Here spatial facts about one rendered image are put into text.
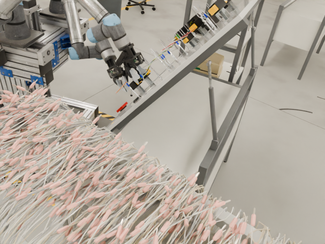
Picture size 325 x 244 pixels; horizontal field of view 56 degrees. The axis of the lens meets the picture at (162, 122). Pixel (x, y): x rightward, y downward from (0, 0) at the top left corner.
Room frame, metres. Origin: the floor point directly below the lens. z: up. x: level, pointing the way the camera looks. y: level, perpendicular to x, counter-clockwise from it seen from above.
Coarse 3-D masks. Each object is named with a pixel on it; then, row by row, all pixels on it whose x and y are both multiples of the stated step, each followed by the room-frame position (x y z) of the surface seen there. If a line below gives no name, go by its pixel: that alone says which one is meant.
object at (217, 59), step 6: (216, 54) 2.50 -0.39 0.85; (210, 60) 2.37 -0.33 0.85; (216, 60) 2.39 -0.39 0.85; (222, 60) 2.44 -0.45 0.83; (198, 66) 2.37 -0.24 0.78; (204, 66) 2.35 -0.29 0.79; (216, 66) 2.32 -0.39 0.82; (222, 66) 2.50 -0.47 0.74; (204, 72) 2.35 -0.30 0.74; (216, 72) 2.32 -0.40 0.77
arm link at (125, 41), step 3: (126, 36) 1.40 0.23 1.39; (120, 39) 1.38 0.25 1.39; (123, 39) 1.38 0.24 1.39; (126, 39) 1.39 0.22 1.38; (114, 42) 1.38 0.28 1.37; (117, 42) 1.37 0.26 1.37; (120, 42) 1.37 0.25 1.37; (123, 42) 1.38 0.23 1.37; (126, 42) 1.39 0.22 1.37; (129, 42) 1.40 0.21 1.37; (117, 45) 1.38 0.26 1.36; (120, 45) 1.37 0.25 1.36; (123, 45) 1.37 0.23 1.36; (126, 45) 1.39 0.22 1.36
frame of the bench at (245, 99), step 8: (192, 72) 2.22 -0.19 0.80; (224, 80) 2.15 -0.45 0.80; (248, 96) 2.05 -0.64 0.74; (240, 104) 1.84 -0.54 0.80; (240, 120) 2.07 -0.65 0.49; (232, 128) 1.57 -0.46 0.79; (224, 136) 1.47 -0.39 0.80; (224, 144) 1.40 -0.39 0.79; (232, 144) 2.05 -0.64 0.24; (216, 152) 1.31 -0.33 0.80; (216, 160) 1.24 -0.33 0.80; (224, 160) 2.05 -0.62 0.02; (208, 168) 1.17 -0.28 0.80; (208, 176) 1.12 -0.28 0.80; (216, 176) 1.51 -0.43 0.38; (208, 192) 1.34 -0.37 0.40
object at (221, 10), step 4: (216, 0) 1.33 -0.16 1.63; (220, 0) 1.34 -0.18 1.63; (224, 0) 1.38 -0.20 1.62; (228, 0) 1.40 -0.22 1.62; (212, 4) 1.32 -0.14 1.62; (216, 4) 1.31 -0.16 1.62; (220, 4) 1.33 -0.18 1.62; (224, 4) 1.34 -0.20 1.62; (220, 8) 1.31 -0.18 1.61; (216, 12) 1.32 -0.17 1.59; (220, 12) 1.34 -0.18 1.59; (224, 12) 1.32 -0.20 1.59; (228, 16) 1.32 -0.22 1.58
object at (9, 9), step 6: (0, 0) 1.54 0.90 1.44; (6, 0) 1.53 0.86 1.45; (12, 0) 1.53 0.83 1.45; (18, 0) 1.53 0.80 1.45; (0, 6) 1.54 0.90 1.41; (6, 6) 1.54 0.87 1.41; (12, 6) 1.54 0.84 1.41; (0, 12) 1.55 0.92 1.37; (6, 12) 1.56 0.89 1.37; (0, 18) 1.55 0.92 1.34; (6, 18) 1.57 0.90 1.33; (0, 24) 1.58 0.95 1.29
